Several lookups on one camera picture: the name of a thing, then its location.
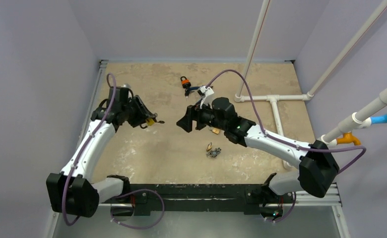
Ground grey insulated pipe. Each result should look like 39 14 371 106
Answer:
318 88 387 144

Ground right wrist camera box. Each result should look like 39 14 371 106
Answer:
198 86 214 109

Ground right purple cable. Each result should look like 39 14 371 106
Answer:
205 69 367 175

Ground white pvc pipe frame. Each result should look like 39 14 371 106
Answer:
234 0 387 170

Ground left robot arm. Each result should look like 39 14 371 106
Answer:
46 87 157 218

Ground yellow black padlock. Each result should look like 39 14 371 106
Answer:
139 118 165 129

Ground blue handled pliers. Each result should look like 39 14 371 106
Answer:
182 83 200 100

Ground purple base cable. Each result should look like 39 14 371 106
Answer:
110 192 166 232

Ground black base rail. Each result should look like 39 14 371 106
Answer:
107 181 294 217

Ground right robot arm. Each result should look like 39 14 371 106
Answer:
176 97 339 202

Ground orange black padlock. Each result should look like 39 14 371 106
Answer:
180 76 191 90

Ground orange tap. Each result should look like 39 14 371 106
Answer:
336 132 361 146

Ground long shackle brass padlock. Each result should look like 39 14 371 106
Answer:
206 142 212 152

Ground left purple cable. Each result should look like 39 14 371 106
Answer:
61 72 118 227

